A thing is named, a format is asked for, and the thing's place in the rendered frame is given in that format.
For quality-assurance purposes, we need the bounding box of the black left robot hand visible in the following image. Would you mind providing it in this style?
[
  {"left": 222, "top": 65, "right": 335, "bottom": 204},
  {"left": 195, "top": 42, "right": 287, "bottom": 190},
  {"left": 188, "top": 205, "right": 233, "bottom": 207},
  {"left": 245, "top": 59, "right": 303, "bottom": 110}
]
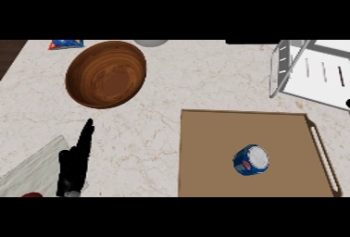
[{"left": 55, "top": 118, "right": 96, "bottom": 198}]

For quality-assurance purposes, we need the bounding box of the brown wooden tray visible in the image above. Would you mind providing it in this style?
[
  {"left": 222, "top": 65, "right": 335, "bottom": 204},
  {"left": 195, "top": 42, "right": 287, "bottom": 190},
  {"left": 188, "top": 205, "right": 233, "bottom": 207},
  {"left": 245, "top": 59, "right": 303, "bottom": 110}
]
[{"left": 176, "top": 108, "right": 344, "bottom": 198}]

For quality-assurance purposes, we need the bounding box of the blue can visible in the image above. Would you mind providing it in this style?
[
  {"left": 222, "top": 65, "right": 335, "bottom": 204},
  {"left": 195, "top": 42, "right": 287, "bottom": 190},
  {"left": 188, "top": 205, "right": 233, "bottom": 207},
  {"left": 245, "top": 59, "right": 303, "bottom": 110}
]
[{"left": 231, "top": 143, "right": 270, "bottom": 177}]

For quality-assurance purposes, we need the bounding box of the brown wooden bowl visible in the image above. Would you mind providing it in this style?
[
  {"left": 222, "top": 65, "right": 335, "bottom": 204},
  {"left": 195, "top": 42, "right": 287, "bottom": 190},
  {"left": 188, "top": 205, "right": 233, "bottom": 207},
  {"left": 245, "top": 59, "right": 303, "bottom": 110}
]
[{"left": 65, "top": 40, "right": 149, "bottom": 110}]

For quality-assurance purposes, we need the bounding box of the blue and orange packet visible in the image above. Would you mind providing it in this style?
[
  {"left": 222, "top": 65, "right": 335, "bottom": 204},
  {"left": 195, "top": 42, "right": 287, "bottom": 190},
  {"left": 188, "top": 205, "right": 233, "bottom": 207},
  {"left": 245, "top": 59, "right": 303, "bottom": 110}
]
[{"left": 47, "top": 40, "right": 86, "bottom": 51}]

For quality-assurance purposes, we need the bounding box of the dark wooden panel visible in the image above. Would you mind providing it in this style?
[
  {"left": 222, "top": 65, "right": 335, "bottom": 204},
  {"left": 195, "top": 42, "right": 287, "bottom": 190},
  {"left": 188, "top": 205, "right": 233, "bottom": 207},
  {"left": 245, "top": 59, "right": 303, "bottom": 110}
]
[{"left": 0, "top": 40, "right": 28, "bottom": 81}]

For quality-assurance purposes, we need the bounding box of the grey round object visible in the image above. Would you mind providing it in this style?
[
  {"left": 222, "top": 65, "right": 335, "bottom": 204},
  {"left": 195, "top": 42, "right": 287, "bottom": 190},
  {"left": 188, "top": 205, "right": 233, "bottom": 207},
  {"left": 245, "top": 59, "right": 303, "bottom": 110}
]
[{"left": 133, "top": 40, "right": 170, "bottom": 48}]

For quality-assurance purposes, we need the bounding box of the white tiered wire basket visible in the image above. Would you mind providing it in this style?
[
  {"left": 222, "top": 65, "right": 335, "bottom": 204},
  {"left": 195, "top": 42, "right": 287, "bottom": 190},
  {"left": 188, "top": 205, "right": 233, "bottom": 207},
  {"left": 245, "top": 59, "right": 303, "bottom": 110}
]
[{"left": 267, "top": 40, "right": 350, "bottom": 112}]

